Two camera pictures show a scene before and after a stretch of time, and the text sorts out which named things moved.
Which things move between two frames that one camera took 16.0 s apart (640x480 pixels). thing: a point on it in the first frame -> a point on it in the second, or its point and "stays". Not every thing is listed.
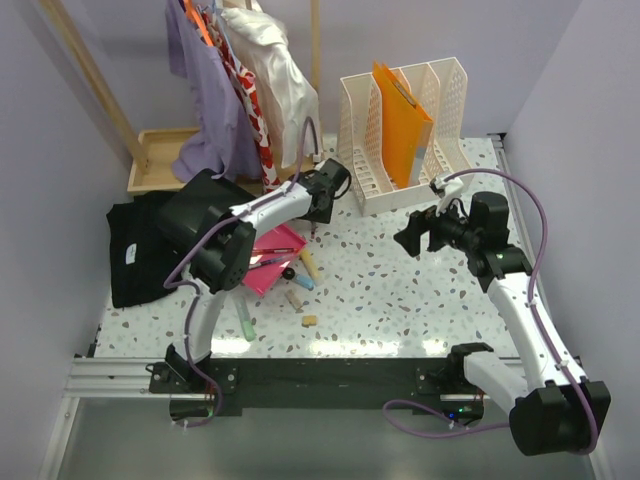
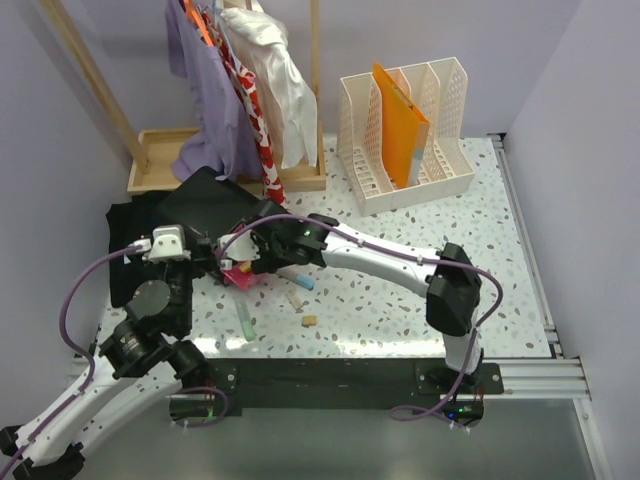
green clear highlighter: [247, 326] stays
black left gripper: [320, 212] -> [176, 267]
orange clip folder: [405, 128] stays
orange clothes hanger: [194, 18] stays
